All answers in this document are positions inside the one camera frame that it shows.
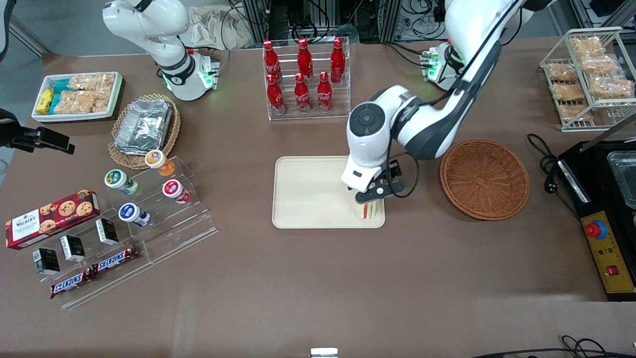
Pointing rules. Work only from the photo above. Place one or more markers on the yellow snack packet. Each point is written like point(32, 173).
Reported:
point(44, 101)

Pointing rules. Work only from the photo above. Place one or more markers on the beige rectangular tray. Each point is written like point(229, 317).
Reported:
point(308, 194)

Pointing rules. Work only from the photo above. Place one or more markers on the clear acrylic stepped snack stand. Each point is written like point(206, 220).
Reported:
point(109, 283)

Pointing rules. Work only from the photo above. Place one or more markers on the aluminium equipment frame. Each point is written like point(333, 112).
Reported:
point(278, 20)

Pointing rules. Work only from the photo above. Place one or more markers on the clear acrylic bottle rack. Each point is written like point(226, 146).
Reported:
point(343, 102)

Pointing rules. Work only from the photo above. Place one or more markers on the stack of foil trays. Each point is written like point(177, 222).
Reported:
point(144, 127)

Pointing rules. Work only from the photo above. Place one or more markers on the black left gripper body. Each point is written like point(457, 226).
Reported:
point(393, 170)

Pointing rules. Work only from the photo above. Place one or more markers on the white rectangular bin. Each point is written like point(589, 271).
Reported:
point(118, 94)

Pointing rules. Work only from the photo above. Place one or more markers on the yellow control panel red button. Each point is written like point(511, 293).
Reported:
point(608, 258)

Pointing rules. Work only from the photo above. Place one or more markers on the red lid yogurt cup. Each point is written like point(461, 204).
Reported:
point(174, 190)

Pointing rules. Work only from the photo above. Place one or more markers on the small white block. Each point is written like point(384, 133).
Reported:
point(324, 353)

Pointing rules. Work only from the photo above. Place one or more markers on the beige cloth bag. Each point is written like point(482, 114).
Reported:
point(213, 27)

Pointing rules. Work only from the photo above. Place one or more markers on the green lid yogurt cup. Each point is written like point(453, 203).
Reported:
point(118, 180)

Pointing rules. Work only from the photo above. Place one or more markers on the Snickers chocolate bar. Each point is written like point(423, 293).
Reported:
point(114, 259)
point(72, 283)

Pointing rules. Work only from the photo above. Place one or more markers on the black table appliance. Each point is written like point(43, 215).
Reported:
point(596, 199)

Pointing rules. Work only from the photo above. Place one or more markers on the triangular sandwich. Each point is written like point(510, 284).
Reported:
point(370, 211)

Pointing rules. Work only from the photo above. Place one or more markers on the teal snack packet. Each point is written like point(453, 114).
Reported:
point(61, 86)
point(54, 103)

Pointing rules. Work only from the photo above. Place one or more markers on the round brown wicker basket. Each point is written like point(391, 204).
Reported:
point(484, 179)

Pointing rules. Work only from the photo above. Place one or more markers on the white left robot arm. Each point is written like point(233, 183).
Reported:
point(432, 119)

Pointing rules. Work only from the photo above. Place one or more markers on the orange lid yogurt cup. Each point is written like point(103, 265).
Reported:
point(158, 161)

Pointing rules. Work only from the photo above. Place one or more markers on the metal pan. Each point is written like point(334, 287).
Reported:
point(623, 179)

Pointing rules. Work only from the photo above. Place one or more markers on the light oval wicker basket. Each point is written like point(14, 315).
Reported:
point(169, 139)

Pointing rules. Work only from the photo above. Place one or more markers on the blue lid yogurt cup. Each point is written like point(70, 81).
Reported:
point(131, 214)

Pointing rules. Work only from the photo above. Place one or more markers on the grey metal bar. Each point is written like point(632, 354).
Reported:
point(608, 133)

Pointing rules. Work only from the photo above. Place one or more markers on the red cola bottle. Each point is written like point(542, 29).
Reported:
point(302, 95)
point(275, 95)
point(271, 59)
point(338, 58)
point(324, 94)
point(304, 58)

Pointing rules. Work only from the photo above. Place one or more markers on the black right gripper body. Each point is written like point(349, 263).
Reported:
point(31, 138)

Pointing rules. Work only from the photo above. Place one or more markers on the clear bag of fried snacks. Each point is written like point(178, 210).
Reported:
point(569, 92)
point(576, 112)
point(611, 87)
point(588, 46)
point(600, 64)
point(562, 72)

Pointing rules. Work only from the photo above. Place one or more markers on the small black box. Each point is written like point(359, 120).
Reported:
point(73, 247)
point(47, 261)
point(107, 231)

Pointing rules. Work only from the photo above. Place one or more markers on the clear rice cracker bag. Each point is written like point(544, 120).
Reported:
point(102, 101)
point(74, 102)
point(92, 82)

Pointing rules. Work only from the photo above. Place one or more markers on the red Walkers cookie box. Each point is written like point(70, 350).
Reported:
point(49, 219)

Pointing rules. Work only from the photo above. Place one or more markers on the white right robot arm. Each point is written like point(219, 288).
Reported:
point(164, 44)

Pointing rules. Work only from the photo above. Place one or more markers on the clear acrylic stepped cup stand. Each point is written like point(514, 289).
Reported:
point(179, 223)

